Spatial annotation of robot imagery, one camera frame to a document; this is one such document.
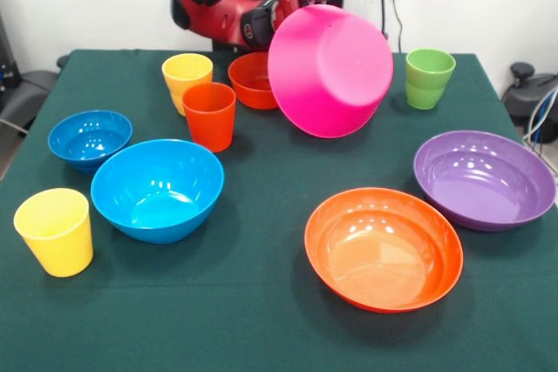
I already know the pink plastic bowl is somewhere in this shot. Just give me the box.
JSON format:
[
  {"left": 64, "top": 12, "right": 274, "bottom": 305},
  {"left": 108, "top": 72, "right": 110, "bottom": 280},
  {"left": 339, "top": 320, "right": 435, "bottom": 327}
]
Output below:
[{"left": 267, "top": 3, "right": 395, "bottom": 139}]

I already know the light blue plastic bowl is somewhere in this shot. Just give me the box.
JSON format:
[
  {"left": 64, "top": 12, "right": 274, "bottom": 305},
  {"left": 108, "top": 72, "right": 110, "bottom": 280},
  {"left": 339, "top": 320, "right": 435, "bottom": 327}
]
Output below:
[{"left": 90, "top": 139, "right": 226, "bottom": 246}]

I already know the tangle of floor cables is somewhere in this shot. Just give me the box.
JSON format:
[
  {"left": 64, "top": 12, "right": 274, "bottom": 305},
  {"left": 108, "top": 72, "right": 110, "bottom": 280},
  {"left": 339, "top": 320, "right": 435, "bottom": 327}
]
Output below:
[{"left": 521, "top": 86, "right": 558, "bottom": 149}]

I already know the purple plastic bowl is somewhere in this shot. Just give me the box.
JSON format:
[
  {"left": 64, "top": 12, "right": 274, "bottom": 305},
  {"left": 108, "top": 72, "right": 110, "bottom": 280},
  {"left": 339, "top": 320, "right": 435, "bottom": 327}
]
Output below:
[{"left": 412, "top": 129, "right": 557, "bottom": 233}]

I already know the small orange bowl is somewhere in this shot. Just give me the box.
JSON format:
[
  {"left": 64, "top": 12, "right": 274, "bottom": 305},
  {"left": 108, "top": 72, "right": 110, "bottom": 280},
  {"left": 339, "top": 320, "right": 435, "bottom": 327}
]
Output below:
[{"left": 228, "top": 51, "right": 280, "bottom": 111}]

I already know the red-orange plastic cup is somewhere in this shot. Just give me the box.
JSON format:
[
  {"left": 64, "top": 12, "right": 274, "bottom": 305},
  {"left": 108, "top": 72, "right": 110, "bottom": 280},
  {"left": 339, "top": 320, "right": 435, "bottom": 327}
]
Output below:
[{"left": 181, "top": 81, "right": 237, "bottom": 154}]

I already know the lemon yellow plastic cup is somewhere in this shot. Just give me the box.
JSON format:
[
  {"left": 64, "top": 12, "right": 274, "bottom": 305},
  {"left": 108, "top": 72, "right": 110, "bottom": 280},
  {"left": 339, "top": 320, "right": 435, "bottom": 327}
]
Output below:
[{"left": 13, "top": 187, "right": 94, "bottom": 279}]

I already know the golden yellow plastic cup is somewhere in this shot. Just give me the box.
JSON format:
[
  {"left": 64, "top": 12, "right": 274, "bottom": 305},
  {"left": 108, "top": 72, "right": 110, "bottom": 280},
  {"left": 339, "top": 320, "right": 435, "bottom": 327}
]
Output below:
[{"left": 161, "top": 53, "right": 214, "bottom": 118}]

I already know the small dark blue bowl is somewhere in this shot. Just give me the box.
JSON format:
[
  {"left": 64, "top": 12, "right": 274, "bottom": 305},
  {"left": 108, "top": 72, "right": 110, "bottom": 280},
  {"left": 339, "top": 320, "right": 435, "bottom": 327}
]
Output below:
[{"left": 47, "top": 109, "right": 133, "bottom": 173}]

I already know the large shallow orange bowl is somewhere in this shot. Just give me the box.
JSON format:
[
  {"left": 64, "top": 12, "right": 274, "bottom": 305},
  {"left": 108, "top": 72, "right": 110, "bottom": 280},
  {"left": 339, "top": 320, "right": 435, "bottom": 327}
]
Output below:
[{"left": 303, "top": 187, "right": 465, "bottom": 315}]

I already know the dark green tablecloth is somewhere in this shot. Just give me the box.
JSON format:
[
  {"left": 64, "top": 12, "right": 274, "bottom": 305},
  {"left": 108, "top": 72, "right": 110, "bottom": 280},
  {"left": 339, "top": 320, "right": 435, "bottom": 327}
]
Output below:
[{"left": 0, "top": 48, "right": 558, "bottom": 372}]

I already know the green plastic cup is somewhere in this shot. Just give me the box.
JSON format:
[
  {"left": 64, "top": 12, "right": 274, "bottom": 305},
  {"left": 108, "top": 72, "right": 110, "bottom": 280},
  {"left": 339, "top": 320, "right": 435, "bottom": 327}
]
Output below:
[{"left": 405, "top": 47, "right": 457, "bottom": 111}]

